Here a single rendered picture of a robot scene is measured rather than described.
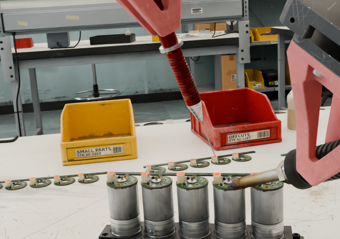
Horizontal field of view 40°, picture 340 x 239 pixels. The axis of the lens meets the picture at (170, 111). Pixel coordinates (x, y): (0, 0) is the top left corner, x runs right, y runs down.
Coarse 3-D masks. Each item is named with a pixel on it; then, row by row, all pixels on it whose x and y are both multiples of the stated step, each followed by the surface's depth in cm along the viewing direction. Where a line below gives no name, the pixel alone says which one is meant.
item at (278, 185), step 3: (279, 180) 35; (273, 183) 35; (276, 183) 35; (279, 183) 35; (282, 183) 35; (255, 186) 34; (258, 186) 34; (261, 186) 34; (264, 186) 34; (270, 186) 34; (273, 186) 34; (276, 186) 34; (279, 186) 34; (282, 186) 34; (258, 189) 34; (261, 189) 34; (264, 189) 34; (267, 189) 34; (270, 189) 34; (273, 189) 34; (276, 189) 34
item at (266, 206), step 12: (252, 192) 35; (264, 192) 34; (276, 192) 34; (252, 204) 35; (264, 204) 34; (276, 204) 34; (252, 216) 35; (264, 216) 34; (276, 216) 34; (252, 228) 36; (264, 228) 35; (276, 228) 35
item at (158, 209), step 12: (144, 192) 36; (156, 192) 36; (168, 192) 36; (144, 204) 36; (156, 204) 36; (168, 204) 36; (144, 216) 37; (156, 216) 36; (168, 216) 36; (156, 228) 36; (168, 228) 37
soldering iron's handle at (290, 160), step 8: (328, 144) 26; (336, 144) 25; (288, 152) 28; (320, 152) 26; (328, 152) 25; (288, 160) 28; (288, 168) 28; (288, 176) 28; (296, 176) 27; (336, 176) 26; (296, 184) 28; (304, 184) 28
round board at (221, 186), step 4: (224, 180) 36; (212, 184) 35; (216, 184) 35; (220, 184) 35; (224, 184) 35; (228, 184) 35; (220, 188) 35; (224, 188) 35; (228, 188) 34; (232, 188) 34
